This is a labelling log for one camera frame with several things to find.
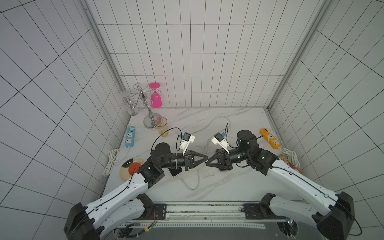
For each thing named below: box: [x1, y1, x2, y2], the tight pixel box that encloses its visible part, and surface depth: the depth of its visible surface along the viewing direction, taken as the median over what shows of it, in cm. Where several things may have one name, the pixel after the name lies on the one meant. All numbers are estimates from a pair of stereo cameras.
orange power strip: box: [259, 128, 282, 150], surface depth 100 cm
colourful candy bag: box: [278, 153, 303, 175], surface depth 89 cm
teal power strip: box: [124, 126, 136, 148], surface depth 101 cm
